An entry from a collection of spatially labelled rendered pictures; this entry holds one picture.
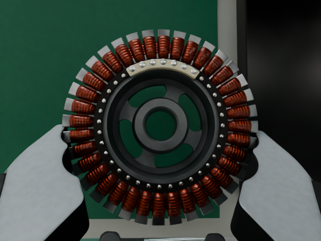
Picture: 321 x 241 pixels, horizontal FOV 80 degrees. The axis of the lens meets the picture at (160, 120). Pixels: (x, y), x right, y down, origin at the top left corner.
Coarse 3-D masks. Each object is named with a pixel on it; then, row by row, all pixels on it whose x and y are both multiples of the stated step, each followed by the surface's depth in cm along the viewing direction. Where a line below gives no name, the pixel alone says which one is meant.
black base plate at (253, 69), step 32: (256, 0) 18; (288, 0) 18; (320, 0) 18; (256, 32) 18; (288, 32) 18; (320, 32) 18; (256, 64) 18; (288, 64) 18; (320, 64) 18; (256, 96) 18; (288, 96) 18; (320, 96) 18; (288, 128) 18; (320, 128) 18; (320, 160) 17
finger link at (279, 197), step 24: (264, 144) 10; (264, 168) 9; (288, 168) 9; (240, 192) 7; (264, 192) 7; (288, 192) 7; (312, 192) 7; (240, 216) 7; (264, 216) 6; (288, 216) 6; (312, 216) 7; (240, 240) 7; (264, 240) 6; (288, 240) 6; (312, 240) 6
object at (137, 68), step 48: (144, 48) 11; (192, 48) 11; (96, 96) 11; (192, 96) 13; (240, 96) 11; (96, 144) 11; (144, 144) 11; (192, 144) 13; (240, 144) 11; (96, 192) 11; (144, 192) 10; (192, 192) 11
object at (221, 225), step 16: (224, 0) 20; (224, 16) 20; (224, 32) 20; (224, 48) 20; (224, 64) 20; (224, 192) 19; (224, 208) 19; (96, 224) 19; (112, 224) 19; (128, 224) 19; (144, 224) 19; (176, 224) 19; (192, 224) 19; (208, 224) 19; (224, 224) 19
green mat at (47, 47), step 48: (0, 0) 19; (48, 0) 20; (96, 0) 20; (144, 0) 20; (192, 0) 20; (0, 48) 19; (48, 48) 19; (96, 48) 19; (0, 96) 19; (48, 96) 19; (144, 96) 19; (0, 144) 19
